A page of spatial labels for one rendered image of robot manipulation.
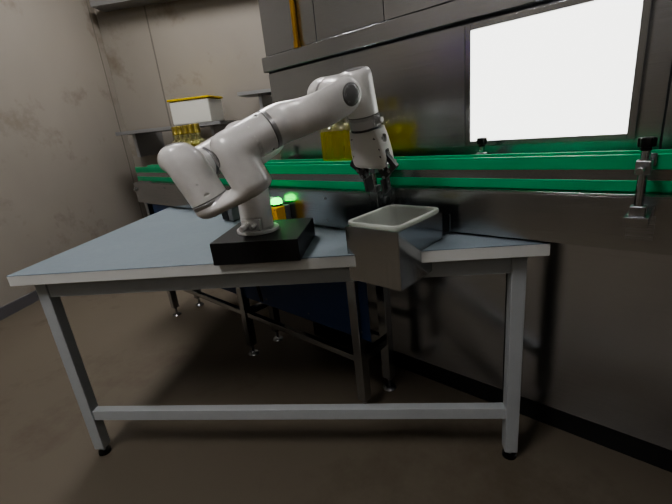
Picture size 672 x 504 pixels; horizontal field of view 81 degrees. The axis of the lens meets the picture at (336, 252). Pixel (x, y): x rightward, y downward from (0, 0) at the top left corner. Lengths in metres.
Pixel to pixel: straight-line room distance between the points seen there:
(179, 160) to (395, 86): 0.84
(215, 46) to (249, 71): 0.41
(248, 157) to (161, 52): 4.10
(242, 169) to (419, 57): 0.80
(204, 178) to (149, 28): 4.13
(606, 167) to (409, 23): 0.75
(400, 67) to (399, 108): 0.13
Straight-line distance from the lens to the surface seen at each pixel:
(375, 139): 0.98
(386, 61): 1.50
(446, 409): 1.39
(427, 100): 1.41
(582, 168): 1.09
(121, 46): 5.11
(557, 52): 1.27
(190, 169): 0.88
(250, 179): 0.83
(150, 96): 4.94
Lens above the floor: 1.10
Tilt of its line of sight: 18 degrees down
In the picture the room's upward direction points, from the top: 6 degrees counter-clockwise
